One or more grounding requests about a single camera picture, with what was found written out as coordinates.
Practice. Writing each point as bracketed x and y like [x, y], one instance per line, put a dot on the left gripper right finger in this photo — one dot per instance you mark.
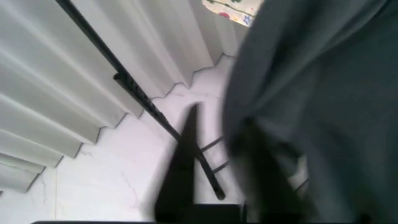
[267, 186]

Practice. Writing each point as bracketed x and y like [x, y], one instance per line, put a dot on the white curtain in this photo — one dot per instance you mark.
[46, 62]

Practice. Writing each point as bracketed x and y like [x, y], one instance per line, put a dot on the cream printed shorts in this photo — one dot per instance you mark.
[230, 12]

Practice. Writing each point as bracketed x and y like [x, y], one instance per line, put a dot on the dark grey T-shirt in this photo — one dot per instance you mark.
[326, 93]

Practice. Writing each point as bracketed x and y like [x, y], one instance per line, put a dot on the black clothes rack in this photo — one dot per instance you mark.
[136, 93]

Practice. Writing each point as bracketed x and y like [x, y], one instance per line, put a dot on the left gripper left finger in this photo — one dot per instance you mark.
[180, 186]

